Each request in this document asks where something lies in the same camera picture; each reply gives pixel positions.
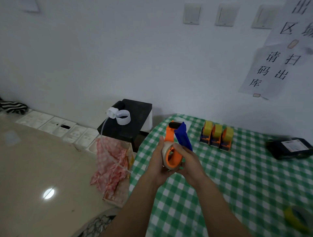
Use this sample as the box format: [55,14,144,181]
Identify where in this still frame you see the white paper sheet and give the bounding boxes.
[175,116,194,130]

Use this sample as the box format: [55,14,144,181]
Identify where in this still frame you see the person's right forearm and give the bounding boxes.
[193,174,253,237]

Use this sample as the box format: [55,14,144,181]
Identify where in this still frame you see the black white patterned garment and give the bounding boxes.
[73,213,121,237]

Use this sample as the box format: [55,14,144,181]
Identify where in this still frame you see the black cube cabinet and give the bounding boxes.
[97,99,153,153]

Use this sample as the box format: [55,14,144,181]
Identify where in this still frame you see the orange and blue tape dispenser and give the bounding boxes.
[161,120,194,170]

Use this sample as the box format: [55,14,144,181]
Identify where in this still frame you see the person's right hand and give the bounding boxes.
[172,143,209,189]

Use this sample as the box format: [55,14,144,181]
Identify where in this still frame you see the person's left forearm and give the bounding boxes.
[101,171,169,237]

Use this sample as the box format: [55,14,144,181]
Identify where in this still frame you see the open cardboard box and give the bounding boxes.
[102,140,137,208]

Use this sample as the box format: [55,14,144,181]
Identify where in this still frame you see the row of white foam trays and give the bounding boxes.
[15,110,101,155]

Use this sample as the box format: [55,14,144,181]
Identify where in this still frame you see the white wall switch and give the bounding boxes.
[251,4,282,29]
[214,3,240,27]
[183,3,202,25]

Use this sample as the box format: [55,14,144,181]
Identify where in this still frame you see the white paper ring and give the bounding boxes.
[115,110,131,125]

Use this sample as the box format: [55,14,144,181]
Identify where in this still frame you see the clear packing tape roll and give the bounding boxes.
[161,141,183,170]

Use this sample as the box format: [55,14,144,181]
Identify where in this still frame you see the green checkered tablecloth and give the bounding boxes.
[129,113,313,237]

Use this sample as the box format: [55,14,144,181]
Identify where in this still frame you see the yellow-green tape roll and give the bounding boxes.
[283,205,313,234]

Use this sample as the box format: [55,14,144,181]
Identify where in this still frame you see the person's left hand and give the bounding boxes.
[144,136,177,187]

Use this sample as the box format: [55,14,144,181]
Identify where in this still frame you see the pink checkered plastic sheets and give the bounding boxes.
[90,136,130,200]

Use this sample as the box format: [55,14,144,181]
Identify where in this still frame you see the black packet with white label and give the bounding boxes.
[266,137,313,160]

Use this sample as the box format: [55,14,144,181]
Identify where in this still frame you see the white round cap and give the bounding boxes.
[106,107,120,119]

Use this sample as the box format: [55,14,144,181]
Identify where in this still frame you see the black and white striped cloth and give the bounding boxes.
[0,97,29,115]

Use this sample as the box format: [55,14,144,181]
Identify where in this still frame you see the small dispenser with yellow tape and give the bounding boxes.
[200,120,213,145]
[219,127,235,151]
[210,124,223,148]

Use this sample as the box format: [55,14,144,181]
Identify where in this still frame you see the small-lettered white paper sign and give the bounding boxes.
[238,46,309,101]

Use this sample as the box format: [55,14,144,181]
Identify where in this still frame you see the large-lettered white paper sign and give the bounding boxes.
[264,0,313,53]

